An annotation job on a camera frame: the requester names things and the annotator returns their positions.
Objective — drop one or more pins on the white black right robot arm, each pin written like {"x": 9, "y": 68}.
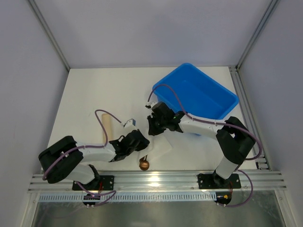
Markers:
{"x": 233, "y": 137}

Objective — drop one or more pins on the beige utensil holder case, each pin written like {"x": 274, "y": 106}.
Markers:
{"x": 108, "y": 126}

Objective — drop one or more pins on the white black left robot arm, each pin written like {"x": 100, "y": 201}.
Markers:
{"x": 65, "y": 158}

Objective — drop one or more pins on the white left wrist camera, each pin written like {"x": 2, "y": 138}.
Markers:
{"x": 130, "y": 124}

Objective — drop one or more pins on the aluminium frame post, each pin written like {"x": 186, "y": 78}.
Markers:
{"x": 268, "y": 13}
{"x": 43, "y": 23}

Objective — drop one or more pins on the copper spoon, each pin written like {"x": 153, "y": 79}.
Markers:
{"x": 144, "y": 163}

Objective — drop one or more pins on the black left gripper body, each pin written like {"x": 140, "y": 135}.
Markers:
{"x": 141, "y": 142}

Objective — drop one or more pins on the aluminium frame post right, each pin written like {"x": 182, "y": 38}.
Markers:
{"x": 268, "y": 13}

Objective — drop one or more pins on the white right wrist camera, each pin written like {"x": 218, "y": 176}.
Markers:
{"x": 150, "y": 105}

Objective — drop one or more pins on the aluminium frame post left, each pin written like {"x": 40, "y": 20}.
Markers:
{"x": 43, "y": 23}

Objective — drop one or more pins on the white slotted cable duct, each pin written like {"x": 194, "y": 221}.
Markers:
{"x": 130, "y": 197}

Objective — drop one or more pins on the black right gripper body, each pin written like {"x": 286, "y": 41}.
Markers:
{"x": 153, "y": 124}

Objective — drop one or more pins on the aluminium front rail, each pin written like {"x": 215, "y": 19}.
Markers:
{"x": 164, "y": 181}

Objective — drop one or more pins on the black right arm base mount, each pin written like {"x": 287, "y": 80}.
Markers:
{"x": 214, "y": 181}

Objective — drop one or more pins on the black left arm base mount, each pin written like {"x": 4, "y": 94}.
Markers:
{"x": 104, "y": 183}

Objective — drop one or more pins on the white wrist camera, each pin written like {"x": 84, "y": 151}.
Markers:
{"x": 130, "y": 124}
{"x": 150, "y": 105}

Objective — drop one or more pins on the blue plastic bin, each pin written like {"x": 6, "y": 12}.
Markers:
{"x": 190, "y": 90}

